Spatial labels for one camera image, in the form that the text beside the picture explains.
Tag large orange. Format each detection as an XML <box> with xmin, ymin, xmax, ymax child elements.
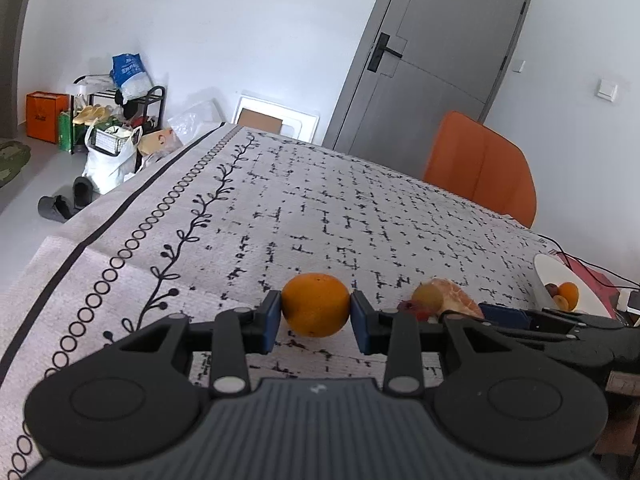
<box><xmin>281</xmin><ymin>272</ymin><xmax>352</xmax><ymax>338</ymax></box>

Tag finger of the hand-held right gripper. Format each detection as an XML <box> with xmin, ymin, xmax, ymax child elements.
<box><xmin>477</xmin><ymin>302</ymin><xmax>583</xmax><ymax>335</ymax></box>

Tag beige bag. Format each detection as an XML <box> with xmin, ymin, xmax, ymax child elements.
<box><xmin>137</xmin><ymin>129</ymin><xmax>183</xmax><ymax>157</ymax></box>

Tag white wire basket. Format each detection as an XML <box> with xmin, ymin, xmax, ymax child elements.
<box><xmin>92</xmin><ymin>129</ymin><xmax>126</xmax><ymax>155</ymax></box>

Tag green floor mat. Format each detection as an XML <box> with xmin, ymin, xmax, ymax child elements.
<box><xmin>0</xmin><ymin>140</ymin><xmax>32</xmax><ymax>188</ymax></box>

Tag black rack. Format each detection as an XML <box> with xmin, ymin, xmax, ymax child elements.
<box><xmin>72</xmin><ymin>75</ymin><xmax>167</xmax><ymax>153</ymax></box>

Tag orange box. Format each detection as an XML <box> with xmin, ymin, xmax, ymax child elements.
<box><xmin>26</xmin><ymin>91</ymin><xmax>71</xmax><ymax>145</ymax></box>

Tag yellow slippers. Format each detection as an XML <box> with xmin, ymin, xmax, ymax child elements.
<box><xmin>72</xmin><ymin>105</ymin><xmax>116</xmax><ymax>126</ymax></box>

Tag clear plastic bag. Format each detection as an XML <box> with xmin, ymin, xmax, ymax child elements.
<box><xmin>167</xmin><ymin>107</ymin><xmax>223</xmax><ymax>146</ymax></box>

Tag small red fruit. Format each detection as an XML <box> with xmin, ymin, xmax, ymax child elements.
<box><xmin>398</xmin><ymin>301</ymin><xmax>436</xmax><ymax>322</ymax></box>

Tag white patterned tablecloth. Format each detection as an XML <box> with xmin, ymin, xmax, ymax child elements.
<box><xmin>0</xmin><ymin>122</ymin><xmax>566</xmax><ymax>471</ymax></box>

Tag grey door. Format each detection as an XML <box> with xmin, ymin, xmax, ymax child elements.
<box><xmin>322</xmin><ymin>0</ymin><xmax>537</xmax><ymax>181</ymax></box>

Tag white bowl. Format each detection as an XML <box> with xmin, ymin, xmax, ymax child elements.
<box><xmin>533</xmin><ymin>253</ymin><xmax>618</xmax><ymax>318</ymax></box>

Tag green bag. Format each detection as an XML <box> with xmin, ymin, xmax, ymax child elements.
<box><xmin>57</xmin><ymin>110</ymin><xmax>76</xmax><ymax>153</ymax></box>

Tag white plastic bag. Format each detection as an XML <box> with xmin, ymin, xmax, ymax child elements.
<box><xmin>82</xmin><ymin>125</ymin><xmax>143</xmax><ymax>196</ymax></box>

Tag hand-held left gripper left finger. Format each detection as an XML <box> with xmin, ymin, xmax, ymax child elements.
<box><xmin>102</xmin><ymin>290</ymin><xmax>284</xmax><ymax>400</ymax></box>

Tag black slipper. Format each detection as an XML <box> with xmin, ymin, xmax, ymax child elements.
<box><xmin>37</xmin><ymin>195</ymin><xmax>76</xmax><ymax>222</ymax></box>
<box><xmin>72</xmin><ymin>177</ymin><xmax>96</xmax><ymax>210</ymax></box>

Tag black door handle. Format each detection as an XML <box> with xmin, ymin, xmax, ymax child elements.
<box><xmin>367</xmin><ymin>32</ymin><xmax>404</xmax><ymax>74</ymax></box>

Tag peeled pomelo segment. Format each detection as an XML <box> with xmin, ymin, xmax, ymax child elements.
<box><xmin>432</xmin><ymin>277</ymin><xmax>485</xmax><ymax>320</ymax></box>

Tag orange chair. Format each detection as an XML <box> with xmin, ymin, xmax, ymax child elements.
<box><xmin>422</xmin><ymin>111</ymin><xmax>537</xmax><ymax>229</ymax></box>

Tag blue plastic bag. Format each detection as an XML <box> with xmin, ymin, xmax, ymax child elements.
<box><xmin>110</xmin><ymin>53</ymin><xmax>152</xmax><ymax>101</ymax></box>

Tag white picture frame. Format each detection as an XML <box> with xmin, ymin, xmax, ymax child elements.
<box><xmin>235</xmin><ymin>90</ymin><xmax>321</xmax><ymax>143</ymax></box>

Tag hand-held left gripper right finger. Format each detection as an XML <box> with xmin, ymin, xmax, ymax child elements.
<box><xmin>349</xmin><ymin>291</ymin><xmax>528</xmax><ymax>397</ymax></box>

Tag black usb cable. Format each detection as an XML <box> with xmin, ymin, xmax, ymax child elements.
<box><xmin>547</xmin><ymin>250</ymin><xmax>640</xmax><ymax>293</ymax></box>

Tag grey-green door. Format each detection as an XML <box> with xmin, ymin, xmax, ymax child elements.
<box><xmin>0</xmin><ymin>0</ymin><xmax>42</xmax><ymax>138</ymax></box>

